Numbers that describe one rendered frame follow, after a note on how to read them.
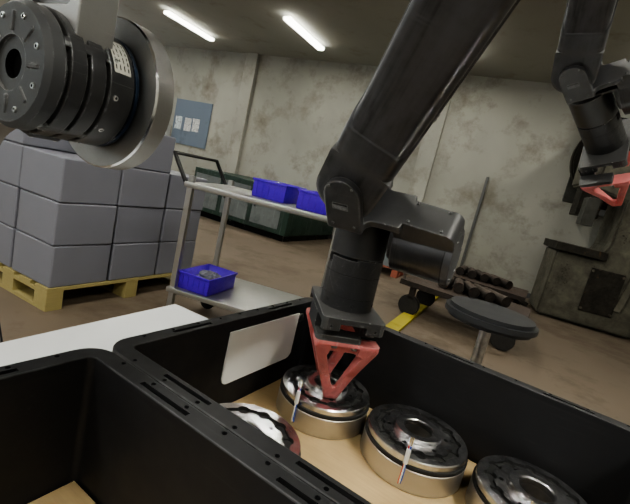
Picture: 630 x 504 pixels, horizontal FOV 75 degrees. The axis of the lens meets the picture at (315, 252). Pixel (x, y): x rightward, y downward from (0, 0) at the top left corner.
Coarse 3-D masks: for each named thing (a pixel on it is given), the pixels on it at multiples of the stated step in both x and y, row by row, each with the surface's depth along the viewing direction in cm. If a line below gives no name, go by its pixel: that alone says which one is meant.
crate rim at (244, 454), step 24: (48, 360) 27; (72, 360) 28; (96, 360) 29; (120, 360) 29; (0, 384) 24; (144, 384) 27; (168, 408) 25; (192, 408) 26; (192, 432) 24; (216, 432) 24; (240, 456) 23; (264, 456) 23; (264, 480) 21; (288, 480) 22
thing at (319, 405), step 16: (304, 368) 50; (288, 384) 45; (304, 384) 46; (352, 384) 49; (304, 400) 43; (320, 400) 44; (336, 400) 44; (352, 400) 45; (368, 400) 46; (336, 416) 42
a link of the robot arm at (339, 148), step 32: (416, 0) 24; (448, 0) 23; (480, 0) 23; (512, 0) 22; (416, 32) 25; (448, 32) 24; (480, 32) 24; (384, 64) 28; (416, 64) 27; (448, 64) 26; (384, 96) 29; (416, 96) 28; (448, 96) 28; (352, 128) 32; (384, 128) 31; (416, 128) 30; (352, 160) 33; (384, 160) 32; (320, 192) 38; (384, 192) 34
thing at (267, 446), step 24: (240, 312) 44; (264, 312) 46; (144, 336) 34; (168, 336) 35; (192, 336) 37; (408, 336) 49; (144, 360) 30; (456, 360) 45; (168, 384) 28; (504, 384) 43; (528, 384) 43; (216, 408) 26; (576, 408) 40; (240, 432) 25; (624, 432) 38; (288, 456) 23; (312, 480) 22; (336, 480) 22
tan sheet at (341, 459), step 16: (272, 384) 51; (240, 400) 46; (256, 400) 47; (272, 400) 47; (304, 448) 40; (320, 448) 41; (336, 448) 41; (352, 448) 42; (320, 464) 38; (336, 464) 39; (352, 464) 40; (352, 480) 37; (368, 480) 38; (384, 480) 38; (464, 480) 41; (368, 496) 36; (384, 496) 36; (400, 496) 37; (416, 496) 37; (448, 496) 38; (464, 496) 39
